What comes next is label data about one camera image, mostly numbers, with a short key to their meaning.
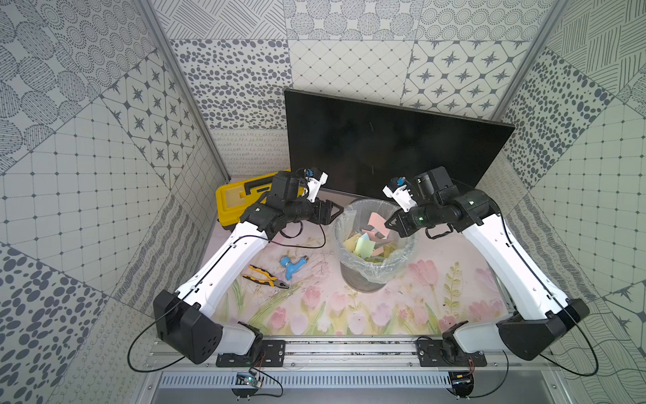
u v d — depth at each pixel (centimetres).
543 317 39
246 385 70
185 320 38
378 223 72
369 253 73
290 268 90
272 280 88
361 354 75
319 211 64
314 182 66
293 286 88
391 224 69
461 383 72
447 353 66
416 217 59
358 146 93
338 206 70
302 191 61
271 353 74
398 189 62
